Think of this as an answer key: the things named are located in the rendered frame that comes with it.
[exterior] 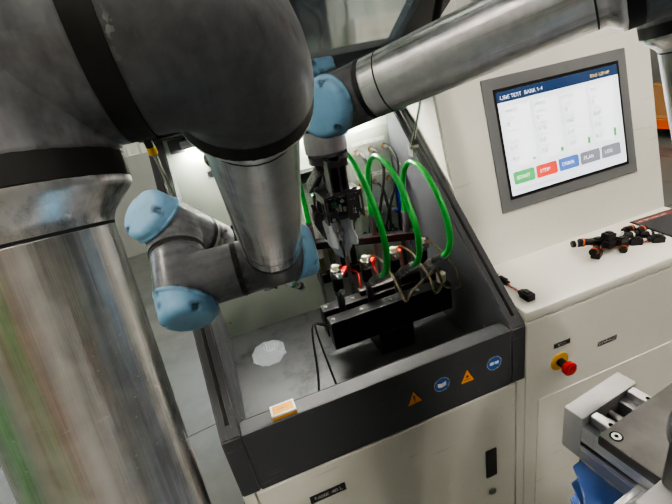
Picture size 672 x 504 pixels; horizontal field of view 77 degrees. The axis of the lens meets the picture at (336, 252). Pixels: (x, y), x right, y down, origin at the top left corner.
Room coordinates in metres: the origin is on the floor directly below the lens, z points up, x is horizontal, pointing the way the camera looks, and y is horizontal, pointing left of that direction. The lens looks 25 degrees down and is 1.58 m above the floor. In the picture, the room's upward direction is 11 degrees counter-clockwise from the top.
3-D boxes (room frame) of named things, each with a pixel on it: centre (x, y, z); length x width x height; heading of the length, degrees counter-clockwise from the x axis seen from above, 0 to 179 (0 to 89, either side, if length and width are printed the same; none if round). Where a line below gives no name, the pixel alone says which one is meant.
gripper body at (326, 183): (0.75, -0.02, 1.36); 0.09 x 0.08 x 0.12; 14
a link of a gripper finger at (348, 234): (0.75, -0.03, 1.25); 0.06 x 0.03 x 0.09; 14
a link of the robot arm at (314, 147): (0.76, -0.02, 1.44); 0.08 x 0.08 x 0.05
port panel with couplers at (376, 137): (1.25, -0.16, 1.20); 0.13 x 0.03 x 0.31; 104
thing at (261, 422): (0.71, -0.05, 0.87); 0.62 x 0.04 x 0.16; 104
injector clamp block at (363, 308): (0.97, -0.11, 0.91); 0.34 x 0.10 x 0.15; 104
